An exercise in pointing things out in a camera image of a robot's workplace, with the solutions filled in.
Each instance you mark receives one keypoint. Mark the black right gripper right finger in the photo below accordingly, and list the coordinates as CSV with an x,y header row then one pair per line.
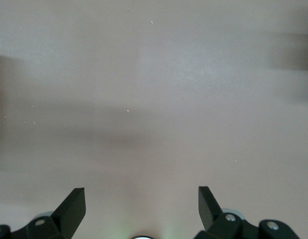
x,y
211,214

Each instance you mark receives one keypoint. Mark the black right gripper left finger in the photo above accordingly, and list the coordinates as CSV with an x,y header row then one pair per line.
x,y
66,219

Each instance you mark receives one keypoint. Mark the brown table mat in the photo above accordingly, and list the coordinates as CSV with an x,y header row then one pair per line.
x,y
143,87

